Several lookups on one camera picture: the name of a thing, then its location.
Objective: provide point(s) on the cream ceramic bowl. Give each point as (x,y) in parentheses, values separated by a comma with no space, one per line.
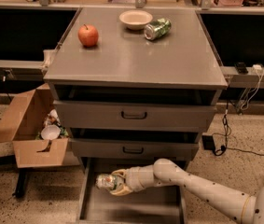
(135,19)

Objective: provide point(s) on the grey middle drawer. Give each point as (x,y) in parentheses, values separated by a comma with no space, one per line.
(137,150)

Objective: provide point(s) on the brown cardboard box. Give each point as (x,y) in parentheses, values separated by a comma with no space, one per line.
(22,122)

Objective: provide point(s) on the green soda can on counter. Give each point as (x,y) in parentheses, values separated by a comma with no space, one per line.
(156,29)

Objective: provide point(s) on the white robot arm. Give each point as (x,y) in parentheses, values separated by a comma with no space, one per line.
(241,207)

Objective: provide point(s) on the grey drawer cabinet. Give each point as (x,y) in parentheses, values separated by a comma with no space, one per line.
(179,68)

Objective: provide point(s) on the black device on rail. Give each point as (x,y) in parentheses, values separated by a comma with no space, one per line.
(241,68)

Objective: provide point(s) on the red apple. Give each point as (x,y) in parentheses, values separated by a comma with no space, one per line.
(88,35)

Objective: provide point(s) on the white green 7up can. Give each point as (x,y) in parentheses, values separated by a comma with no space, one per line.
(108,181)

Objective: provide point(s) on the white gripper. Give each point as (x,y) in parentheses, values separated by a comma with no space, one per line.
(133,179)

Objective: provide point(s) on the grey open bottom drawer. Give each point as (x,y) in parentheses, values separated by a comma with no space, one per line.
(163,205)

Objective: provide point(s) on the black table leg base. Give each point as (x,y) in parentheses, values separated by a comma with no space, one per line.
(20,189)

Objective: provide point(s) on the grey top drawer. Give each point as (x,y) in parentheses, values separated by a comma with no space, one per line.
(137,117)

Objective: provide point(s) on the white bowl in box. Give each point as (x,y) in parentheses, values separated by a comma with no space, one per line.
(50,132)

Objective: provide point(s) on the black power adapter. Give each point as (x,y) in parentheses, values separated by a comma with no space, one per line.
(208,142)

